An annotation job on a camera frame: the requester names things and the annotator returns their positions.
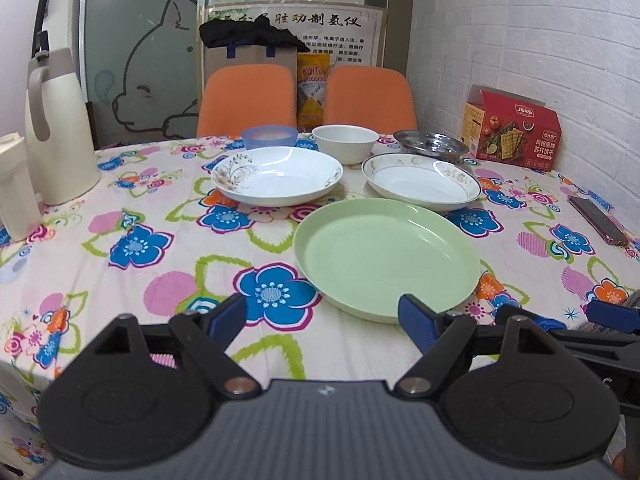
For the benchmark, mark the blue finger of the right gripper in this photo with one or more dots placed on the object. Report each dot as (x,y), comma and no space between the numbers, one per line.
(625,320)
(507,311)

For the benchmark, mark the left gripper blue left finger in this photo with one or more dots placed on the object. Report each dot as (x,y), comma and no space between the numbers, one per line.
(226,321)

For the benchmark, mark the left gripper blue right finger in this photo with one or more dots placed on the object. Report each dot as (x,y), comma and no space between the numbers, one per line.
(422,325)

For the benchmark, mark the light green plastic plate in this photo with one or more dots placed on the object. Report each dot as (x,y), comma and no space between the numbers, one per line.
(362,255)

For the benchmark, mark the white gold-rimmed deep plate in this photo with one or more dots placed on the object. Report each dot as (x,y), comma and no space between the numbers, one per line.
(427,182)

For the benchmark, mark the white floral deep plate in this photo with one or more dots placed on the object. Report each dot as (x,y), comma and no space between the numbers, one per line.
(279,176)

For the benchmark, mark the stainless steel bowl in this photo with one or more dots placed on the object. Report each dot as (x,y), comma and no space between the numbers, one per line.
(432,144)

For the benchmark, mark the translucent blue plastic bowl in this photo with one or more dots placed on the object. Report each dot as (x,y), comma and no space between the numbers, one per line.
(269,135)

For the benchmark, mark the white ceramic bowl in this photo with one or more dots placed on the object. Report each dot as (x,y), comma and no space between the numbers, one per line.
(349,144)

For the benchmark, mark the dark flat packet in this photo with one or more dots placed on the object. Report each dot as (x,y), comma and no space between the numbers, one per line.
(604,226)

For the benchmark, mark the red cracker box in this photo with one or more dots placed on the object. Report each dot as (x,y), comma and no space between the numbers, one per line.
(504,127)

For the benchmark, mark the left orange chair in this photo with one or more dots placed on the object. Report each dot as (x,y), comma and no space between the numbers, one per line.
(245,96)

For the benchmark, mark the orange chair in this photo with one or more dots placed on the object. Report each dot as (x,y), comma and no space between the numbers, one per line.
(371,97)
(245,96)

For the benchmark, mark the small cream water bottle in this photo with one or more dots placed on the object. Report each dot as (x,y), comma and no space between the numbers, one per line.
(20,214)

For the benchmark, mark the right orange chair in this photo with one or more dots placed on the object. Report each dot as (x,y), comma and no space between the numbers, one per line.
(371,97)

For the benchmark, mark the cream thermos jug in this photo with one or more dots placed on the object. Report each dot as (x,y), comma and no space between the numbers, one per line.
(60,150)

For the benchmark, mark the yellow snack bag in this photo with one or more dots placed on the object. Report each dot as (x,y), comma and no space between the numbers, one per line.
(312,70)

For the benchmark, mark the black cloth on box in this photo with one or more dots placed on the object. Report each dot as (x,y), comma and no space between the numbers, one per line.
(218,33)

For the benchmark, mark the white poster with chinese text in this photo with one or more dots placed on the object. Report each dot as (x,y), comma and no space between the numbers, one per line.
(348,33)

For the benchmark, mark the frosted glass door with cat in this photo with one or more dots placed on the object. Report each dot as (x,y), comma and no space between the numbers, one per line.
(140,69)

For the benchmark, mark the cardboard box with blue straps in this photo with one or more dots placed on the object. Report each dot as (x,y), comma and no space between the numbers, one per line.
(217,58)

